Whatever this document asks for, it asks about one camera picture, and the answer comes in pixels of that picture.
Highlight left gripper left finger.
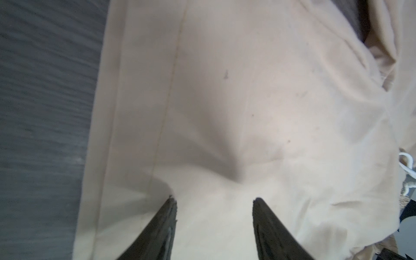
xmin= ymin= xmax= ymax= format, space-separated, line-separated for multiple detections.
xmin=118 ymin=196 xmax=178 ymax=260

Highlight beige shorts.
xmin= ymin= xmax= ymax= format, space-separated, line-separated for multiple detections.
xmin=73 ymin=1 xmax=416 ymax=260

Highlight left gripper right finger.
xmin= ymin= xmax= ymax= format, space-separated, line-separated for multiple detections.
xmin=252 ymin=198 xmax=313 ymax=260

